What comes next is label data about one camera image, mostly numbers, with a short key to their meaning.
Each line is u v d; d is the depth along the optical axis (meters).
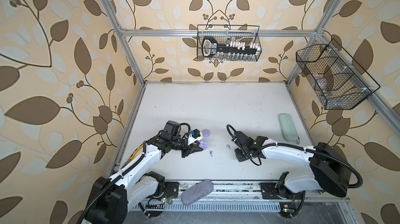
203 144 0.77
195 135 0.67
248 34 0.91
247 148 0.65
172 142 0.65
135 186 0.56
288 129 0.94
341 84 0.72
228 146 0.89
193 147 0.70
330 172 0.42
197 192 0.71
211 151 0.87
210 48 0.84
